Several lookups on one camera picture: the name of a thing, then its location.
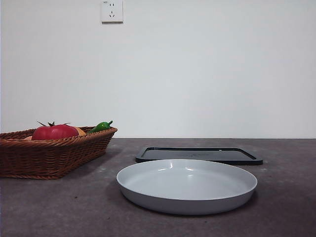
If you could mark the green pepper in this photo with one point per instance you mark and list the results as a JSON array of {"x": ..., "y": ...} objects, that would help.
[{"x": 100, "y": 127}]

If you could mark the pale pink round fruit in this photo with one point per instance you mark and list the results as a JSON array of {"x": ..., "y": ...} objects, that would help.
[{"x": 28, "y": 138}]

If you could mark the white wall socket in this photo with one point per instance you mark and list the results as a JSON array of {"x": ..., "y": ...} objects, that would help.
[{"x": 112, "y": 12}]

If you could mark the grey round plate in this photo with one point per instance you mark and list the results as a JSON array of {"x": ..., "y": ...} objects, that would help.
[{"x": 185, "y": 187}]

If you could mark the orange-yellow round fruit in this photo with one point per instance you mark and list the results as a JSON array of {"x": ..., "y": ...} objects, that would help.
[{"x": 81, "y": 132}]

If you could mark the black rectangular tray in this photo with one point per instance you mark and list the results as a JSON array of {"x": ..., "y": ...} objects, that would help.
[{"x": 234, "y": 155}]

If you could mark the red tomato with green stem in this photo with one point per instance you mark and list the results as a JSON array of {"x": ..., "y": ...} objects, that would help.
[{"x": 54, "y": 133}]

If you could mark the brown wicker basket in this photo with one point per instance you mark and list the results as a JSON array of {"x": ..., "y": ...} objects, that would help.
[{"x": 49, "y": 158}]

